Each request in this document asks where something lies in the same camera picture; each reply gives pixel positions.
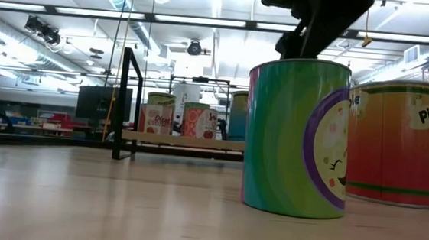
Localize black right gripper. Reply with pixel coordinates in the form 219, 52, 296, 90
256, 0, 376, 66

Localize rainbow green smiley can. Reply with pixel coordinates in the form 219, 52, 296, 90
238, 54, 357, 222

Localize blue can yellow label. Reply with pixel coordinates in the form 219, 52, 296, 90
227, 89, 250, 142

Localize orange pineapple can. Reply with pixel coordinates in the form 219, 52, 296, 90
341, 75, 429, 209

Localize red white diced tomato can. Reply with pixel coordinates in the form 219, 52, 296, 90
138, 102, 175, 136

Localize dark ceiling discs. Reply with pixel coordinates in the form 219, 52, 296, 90
88, 47, 105, 60

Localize black ceiling spotlight cluster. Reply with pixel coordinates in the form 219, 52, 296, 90
23, 15, 63, 47

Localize round black ceiling device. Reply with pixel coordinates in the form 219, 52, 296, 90
186, 39, 204, 57

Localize black monitor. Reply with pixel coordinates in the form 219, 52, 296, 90
75, 84, 133, 122

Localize red storage bins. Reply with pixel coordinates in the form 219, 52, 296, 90
36, 110, 88, 140

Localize thin black hanging cable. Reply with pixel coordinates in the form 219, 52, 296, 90
103, 0, 132, 88

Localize black overhead frame beam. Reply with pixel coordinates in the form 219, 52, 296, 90
0, 1, 429, 47

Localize black background rig frame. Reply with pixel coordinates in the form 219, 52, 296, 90
165, 73, 232, 137

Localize yellow hanging rope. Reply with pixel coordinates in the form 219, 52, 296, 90
101, 0, 137, 144

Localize wooden shelf black metal frame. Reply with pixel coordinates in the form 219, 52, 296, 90
111, 46, 253, 170

